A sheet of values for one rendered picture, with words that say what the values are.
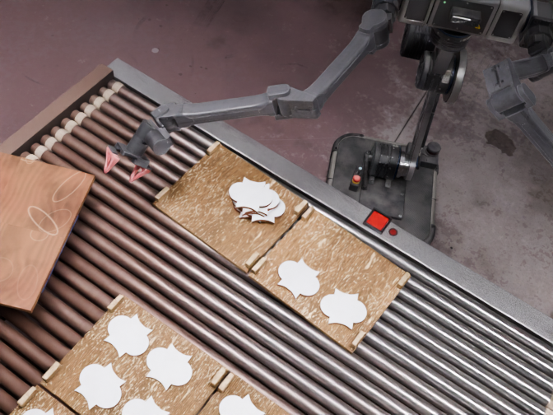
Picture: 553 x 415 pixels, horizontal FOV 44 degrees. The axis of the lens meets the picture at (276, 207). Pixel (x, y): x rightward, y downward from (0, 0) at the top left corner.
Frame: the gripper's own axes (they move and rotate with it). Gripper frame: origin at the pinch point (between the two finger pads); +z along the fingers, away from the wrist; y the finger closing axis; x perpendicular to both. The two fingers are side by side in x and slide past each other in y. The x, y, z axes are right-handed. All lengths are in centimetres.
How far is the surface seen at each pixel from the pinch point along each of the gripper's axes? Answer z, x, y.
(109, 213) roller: 16.5, 5.9, 9.1
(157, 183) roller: 2.0, 10.6, 22.1
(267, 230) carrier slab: -9, -23, 46
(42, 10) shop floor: 12, 236, 49
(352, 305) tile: -9, -58, 60
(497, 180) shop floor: -64, 24, 221
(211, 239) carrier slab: 2.6, -18.2, 31.6
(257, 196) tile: -16.5, -16.1, 39.3
